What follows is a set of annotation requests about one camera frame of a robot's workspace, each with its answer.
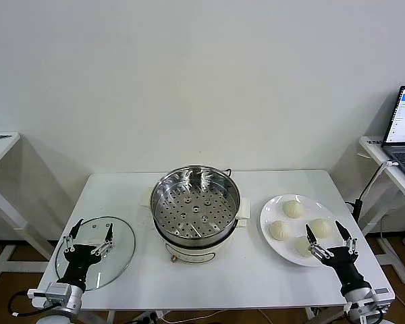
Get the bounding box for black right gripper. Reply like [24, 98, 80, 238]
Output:
[305, 220, 373, 295]

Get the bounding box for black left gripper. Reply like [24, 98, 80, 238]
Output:
[56, 218, 116, 291]

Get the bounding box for white steamed baozi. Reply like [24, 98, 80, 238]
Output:
[308, 218, 334, 240]
[268, 220, 292, 242]
[282, 200, 305, 219]
[294, 235, 317, 258]

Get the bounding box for round glass pot lid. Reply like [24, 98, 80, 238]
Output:
[55, 215, 136, 292]

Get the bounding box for stainless steel steamer pot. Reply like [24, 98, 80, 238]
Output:
[140, 187, 251, 265]

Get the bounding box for perforated steel steamer basket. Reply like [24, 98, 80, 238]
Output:
[151, 164, 241, 239]

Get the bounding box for white round plate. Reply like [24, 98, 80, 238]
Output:
[259, 194, 345, 268]

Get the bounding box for white power strip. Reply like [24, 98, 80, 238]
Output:
[131, 310, 166, 324]

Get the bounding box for white side table with laptop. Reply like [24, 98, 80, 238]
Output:
[358, 134, 405, 284]

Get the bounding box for black laptop charger cable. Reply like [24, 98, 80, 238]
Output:
[344, 161, 400, 223]

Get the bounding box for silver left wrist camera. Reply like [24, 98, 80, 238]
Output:
[27, 282, 72, 307]

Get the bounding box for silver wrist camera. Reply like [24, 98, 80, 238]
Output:
[364, 286, 392, 308]
[27, 282, 72, 307]

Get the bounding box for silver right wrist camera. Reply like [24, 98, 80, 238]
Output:
[364, 286, 392, 308]

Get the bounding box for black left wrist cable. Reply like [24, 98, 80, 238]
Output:
[7, 292, 33, 318]

